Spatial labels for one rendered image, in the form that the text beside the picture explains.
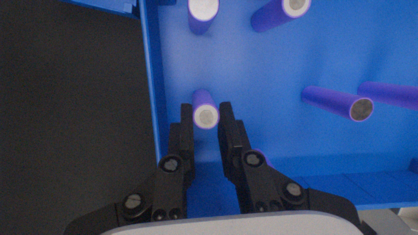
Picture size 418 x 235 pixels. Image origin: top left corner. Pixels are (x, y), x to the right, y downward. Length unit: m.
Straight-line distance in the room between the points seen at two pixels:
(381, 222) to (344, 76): 0.68
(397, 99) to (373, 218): 0.70
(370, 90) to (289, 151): 0.09
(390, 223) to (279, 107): 0.69
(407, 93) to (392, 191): 0.11
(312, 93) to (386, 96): 0.06
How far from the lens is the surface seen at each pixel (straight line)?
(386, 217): 0.86
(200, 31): 0.17
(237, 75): 0.20
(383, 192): 0.28
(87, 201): 0.83
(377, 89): 0.24
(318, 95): 0.20
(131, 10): 0.54
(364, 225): 1.01
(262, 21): 0.17
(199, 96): 0.15
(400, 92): 0.23
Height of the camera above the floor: 0.59
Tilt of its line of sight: 73 degrees down
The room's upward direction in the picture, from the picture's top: 163 degrees clockwise
